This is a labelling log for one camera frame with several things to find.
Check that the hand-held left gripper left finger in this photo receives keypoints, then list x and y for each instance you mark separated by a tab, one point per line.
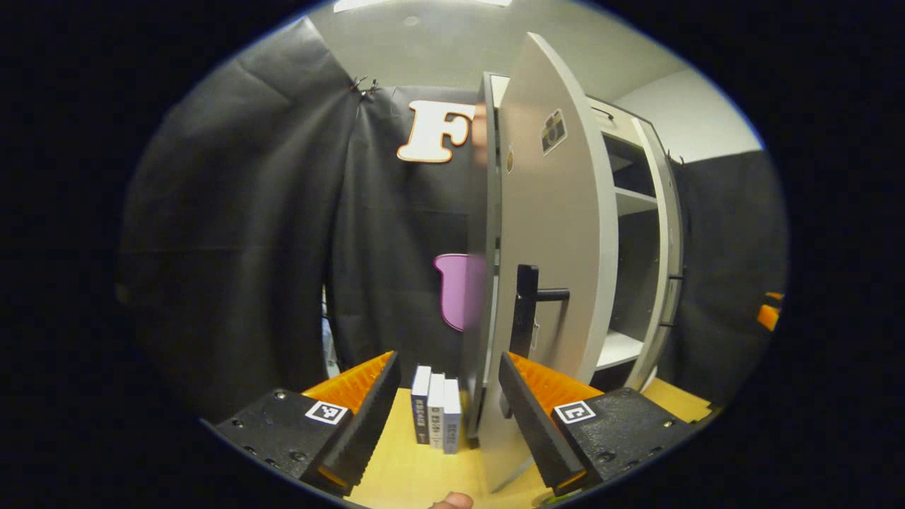
364	424

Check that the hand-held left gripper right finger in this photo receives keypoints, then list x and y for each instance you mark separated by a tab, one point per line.
541	424

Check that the white cabinet door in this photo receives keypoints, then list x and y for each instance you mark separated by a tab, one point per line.
661	233
558	212

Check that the grey and white cabinet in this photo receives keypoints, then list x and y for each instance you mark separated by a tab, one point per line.
633	283

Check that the white cabinet shelf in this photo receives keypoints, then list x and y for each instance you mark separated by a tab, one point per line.
633	201

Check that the white cabinet drawer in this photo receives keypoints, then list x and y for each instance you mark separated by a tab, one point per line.
611	116

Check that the white and grey book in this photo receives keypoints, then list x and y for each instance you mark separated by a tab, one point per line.
452	420
421	403
436	413

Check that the black backdrop cloth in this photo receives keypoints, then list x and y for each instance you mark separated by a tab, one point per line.
233	247

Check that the ceiling light panel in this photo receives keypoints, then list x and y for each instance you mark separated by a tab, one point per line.
424	4

